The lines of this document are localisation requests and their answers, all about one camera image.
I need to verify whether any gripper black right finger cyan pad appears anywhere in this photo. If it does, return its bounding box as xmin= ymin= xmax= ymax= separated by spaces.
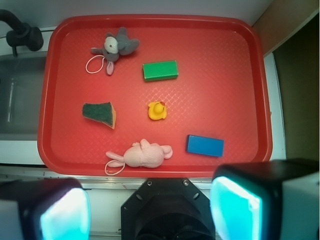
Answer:
xmin=210 ymin=158 xmax=320 ymax=240

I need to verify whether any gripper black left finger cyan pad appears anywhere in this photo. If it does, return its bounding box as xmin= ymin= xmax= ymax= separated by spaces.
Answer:
xmin=0 ymin=178 xmax=91 ymax=240

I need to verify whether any green and orange sponge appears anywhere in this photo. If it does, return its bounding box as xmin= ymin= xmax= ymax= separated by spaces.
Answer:
xmin=82 ymin=102 xmax=117 ymax=130

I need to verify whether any blue rectangular block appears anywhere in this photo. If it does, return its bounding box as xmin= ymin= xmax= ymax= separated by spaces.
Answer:
xmin=186 ymin=135 xmax=224 ymax=158

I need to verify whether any pink plush mouse toy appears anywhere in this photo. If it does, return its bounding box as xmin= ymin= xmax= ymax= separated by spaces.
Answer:
xmin=104 ymin=139 xmax=173 ymax=176

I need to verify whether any grey metal sink basin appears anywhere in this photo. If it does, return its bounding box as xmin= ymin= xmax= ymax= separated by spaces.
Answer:
xmin=0 ymin=51 xmax=47 ymax=141

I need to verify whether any yellow rubber duck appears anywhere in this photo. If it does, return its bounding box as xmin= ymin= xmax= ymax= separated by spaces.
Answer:
xmin=148 ymin=101 xmax=168 ymax=121

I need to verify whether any red plastic tray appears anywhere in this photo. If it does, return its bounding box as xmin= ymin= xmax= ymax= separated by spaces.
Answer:
xmin=37 ymin=15 xmax=272 ymax=178

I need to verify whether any green rectangular block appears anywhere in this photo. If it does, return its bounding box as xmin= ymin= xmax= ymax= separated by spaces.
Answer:
xmin=142 ymin=60 xmax=179 ymax=82

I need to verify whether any grey plush mouse toy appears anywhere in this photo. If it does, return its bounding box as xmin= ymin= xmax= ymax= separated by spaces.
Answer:
xmin=85 ymin=27 xmax=140 ymax=76

